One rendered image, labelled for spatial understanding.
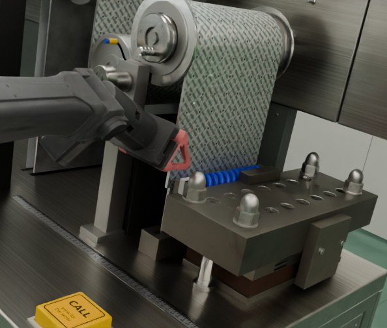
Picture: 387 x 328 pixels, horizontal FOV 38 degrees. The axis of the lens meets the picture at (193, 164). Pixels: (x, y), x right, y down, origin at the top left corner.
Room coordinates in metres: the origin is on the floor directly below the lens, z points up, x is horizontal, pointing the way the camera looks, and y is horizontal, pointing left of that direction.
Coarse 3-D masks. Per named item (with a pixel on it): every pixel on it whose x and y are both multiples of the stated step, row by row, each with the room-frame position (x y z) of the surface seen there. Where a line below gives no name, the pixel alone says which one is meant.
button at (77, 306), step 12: (60, 300) 0.63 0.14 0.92; (72, 300) 0.64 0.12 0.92; (84, 300) 0.64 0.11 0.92; (36, 312) 0.61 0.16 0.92; (48, 312) 0.60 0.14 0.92; (60, 312) 0.60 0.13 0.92; (72, 312) 0.61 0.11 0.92; (84, 312) 0.61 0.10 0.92; (96, 312) 0.62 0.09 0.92; (48, 324) 0.59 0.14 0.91; (60, 324) 0.58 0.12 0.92; (72, 324) 0.58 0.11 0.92; (84, 324) 0.59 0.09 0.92; (96, 324) 0.60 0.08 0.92; (108, 324) 0.61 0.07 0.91
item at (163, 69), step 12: (144, 12) 0.92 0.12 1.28; (156, 12) 0.90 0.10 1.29; (168, 12) 0.88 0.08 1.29; (180, 12) 0.87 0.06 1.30; (180, 24) 0.86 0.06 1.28; (180, 36) 0.86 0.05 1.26; (180, 48) 0.86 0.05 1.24; (144, 60) 0.91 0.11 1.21; (180, 60) 0.85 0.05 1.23; (156, 72) 0.89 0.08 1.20; (168, 72) 0.87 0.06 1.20
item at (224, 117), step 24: (192, 96) 0.87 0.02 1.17; (216, 96) 0.91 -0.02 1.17; (240, 96) 0.96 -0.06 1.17; (264, 96) 1.01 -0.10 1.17; (192, 120) 0.88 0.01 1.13; (216, 120) 0.92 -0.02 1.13; (240, 120) 0.97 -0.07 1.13; (264, 120) 1.03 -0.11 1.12; (192, 144) 0.89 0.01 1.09; (216, 144) 0.93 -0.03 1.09; (240, 144) 0.98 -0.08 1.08; (192, 168) 0.89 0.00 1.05; (216, 168) 0.94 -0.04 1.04
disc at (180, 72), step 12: (144, 0) 0.92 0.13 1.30; (156, 0) 0.91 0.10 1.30; (168, 0) 0.89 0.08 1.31; (180, 0) 0.87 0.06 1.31; (192, 12) 0.86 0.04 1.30; (132, 24) 0.94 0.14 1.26; (192, 24) 0.85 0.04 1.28; (132, 36) 0.93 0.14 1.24; (192, 36) 0.85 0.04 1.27; (132, 48) 0.93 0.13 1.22; (192, 48) 0.85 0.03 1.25; (192, 60) 0.85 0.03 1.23; (180, 72) 0.86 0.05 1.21; (156, 84) 0.89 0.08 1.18; (168, 84) 0.87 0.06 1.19
